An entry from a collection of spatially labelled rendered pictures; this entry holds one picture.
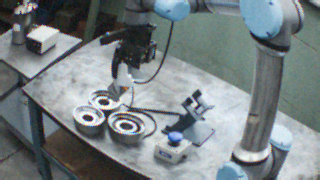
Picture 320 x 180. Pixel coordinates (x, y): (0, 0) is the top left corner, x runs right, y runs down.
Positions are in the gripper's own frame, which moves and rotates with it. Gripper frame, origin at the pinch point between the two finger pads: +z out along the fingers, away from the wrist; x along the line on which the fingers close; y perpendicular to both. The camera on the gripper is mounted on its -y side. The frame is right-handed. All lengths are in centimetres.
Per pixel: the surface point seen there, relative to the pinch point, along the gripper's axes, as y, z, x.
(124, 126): 2.7, 11.7, -0.5
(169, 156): 20.0, 10.8, -5.7
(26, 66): -70, 25, 16
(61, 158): -22.1, 38.1, -7.7
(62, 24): -142, 61, 126
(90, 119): -6.6, 11.8, -5.4
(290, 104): 33, 71, 158
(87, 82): -21.3, 13.1, 12.2
